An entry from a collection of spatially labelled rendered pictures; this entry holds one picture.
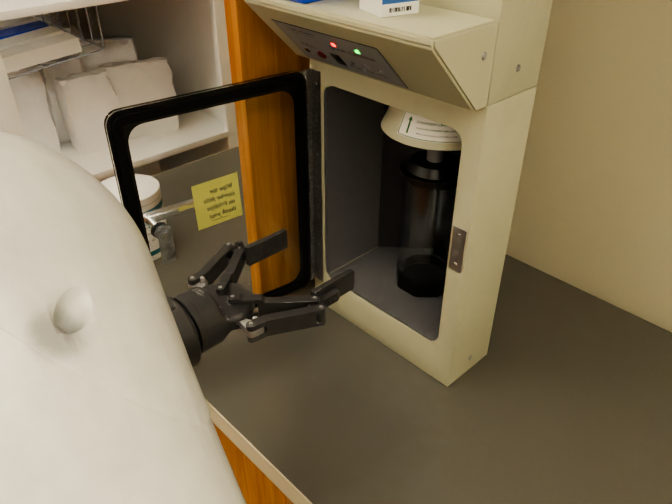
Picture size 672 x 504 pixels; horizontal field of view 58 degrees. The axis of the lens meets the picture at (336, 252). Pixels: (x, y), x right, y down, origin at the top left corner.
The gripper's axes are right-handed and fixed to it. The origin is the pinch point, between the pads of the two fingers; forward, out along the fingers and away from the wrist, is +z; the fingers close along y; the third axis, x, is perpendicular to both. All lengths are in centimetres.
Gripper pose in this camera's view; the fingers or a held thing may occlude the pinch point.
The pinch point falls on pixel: (311, 260)
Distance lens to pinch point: 84.0
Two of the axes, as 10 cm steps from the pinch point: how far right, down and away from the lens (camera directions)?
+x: 0.0, 8.3, 5.6
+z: 7.2, -3.8, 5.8
